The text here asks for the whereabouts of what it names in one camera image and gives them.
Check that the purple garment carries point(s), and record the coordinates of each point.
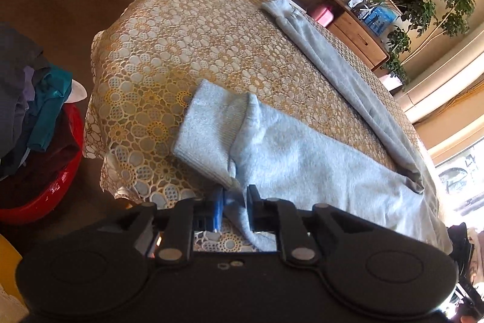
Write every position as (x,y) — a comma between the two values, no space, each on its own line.
(29,88)

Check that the red plastic basin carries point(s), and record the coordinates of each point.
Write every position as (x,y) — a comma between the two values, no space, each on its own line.
(49,194)

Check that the white garment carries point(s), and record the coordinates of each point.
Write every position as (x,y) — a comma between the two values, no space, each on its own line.
(79,90)

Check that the wooden television cabinet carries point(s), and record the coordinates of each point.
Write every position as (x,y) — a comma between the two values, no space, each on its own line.
(355,31)

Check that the teal garment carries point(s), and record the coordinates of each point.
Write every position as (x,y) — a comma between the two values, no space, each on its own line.
(53,92)

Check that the tall potted green tree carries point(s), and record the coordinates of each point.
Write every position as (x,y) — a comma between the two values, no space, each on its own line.
(457,5)

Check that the floral lace tablecloth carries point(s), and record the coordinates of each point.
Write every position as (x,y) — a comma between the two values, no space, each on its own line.
(170,43)

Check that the pink carry case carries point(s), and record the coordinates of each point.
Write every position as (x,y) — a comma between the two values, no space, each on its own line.
(322,15)

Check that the white standing air conditioner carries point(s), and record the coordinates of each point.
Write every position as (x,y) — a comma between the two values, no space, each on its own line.
(446,88)

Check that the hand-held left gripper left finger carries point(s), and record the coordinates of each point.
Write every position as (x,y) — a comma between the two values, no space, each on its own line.
(218,211)

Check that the dark grey garment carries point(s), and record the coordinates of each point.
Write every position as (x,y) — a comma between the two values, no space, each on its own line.
(15,73)

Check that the yellow object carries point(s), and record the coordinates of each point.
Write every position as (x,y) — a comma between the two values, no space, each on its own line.
(7,262)

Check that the white washing machine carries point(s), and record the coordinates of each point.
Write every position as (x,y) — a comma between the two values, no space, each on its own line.
(455,177)

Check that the maroon garment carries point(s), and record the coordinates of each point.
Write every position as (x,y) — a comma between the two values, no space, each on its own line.
(37,164)

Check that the light grey sweatpants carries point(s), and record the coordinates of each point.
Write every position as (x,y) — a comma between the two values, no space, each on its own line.
(302,156)

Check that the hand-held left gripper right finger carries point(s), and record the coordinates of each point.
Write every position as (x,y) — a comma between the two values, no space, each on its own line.
(254,211)

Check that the blue photo print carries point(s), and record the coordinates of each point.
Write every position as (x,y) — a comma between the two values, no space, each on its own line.
(380,21)

